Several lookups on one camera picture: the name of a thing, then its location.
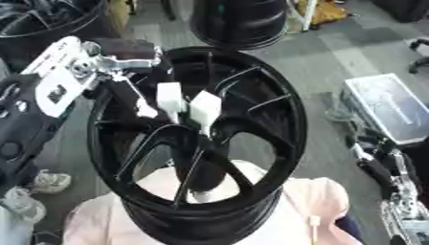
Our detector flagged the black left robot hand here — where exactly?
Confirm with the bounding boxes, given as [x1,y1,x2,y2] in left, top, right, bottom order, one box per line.
[88,37,171,123]

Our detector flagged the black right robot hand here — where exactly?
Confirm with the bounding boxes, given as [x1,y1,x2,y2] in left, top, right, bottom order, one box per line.
[345,133,411,196]

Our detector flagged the white pin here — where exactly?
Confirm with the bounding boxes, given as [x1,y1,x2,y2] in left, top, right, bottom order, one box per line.
[134,97,161,120]
[154,81,188,124]
[188,90,225,138]

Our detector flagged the black spoked wheel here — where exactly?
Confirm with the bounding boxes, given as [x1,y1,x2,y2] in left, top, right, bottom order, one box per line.
[85,46,310,245]
[0,0,116,66]

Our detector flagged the black wheel rim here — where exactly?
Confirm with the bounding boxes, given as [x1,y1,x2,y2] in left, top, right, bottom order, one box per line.
[188,0,290,51]

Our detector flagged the clear plastic box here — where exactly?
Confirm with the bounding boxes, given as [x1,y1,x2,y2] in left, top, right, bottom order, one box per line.
[342,73,429,146]

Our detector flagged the person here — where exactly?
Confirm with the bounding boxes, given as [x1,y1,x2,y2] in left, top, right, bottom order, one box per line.
[60,159,366,245]

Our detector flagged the white shoe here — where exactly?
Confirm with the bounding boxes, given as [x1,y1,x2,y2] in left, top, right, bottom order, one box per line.
[28,168,74,194]
[0,187,47,225]

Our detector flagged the dark bag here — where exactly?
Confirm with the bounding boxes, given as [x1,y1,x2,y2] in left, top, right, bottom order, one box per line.
[370,0,429,24]

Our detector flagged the yellow cloth bundle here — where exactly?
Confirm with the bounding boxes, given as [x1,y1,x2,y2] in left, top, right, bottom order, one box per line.
[295,0,352,27]

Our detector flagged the grey cable bundle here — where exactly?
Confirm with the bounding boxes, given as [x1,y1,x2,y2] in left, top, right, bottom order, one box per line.
[323,94,359,130]

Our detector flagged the white post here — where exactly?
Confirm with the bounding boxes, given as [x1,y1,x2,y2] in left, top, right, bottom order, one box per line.
[286,0,319,33]

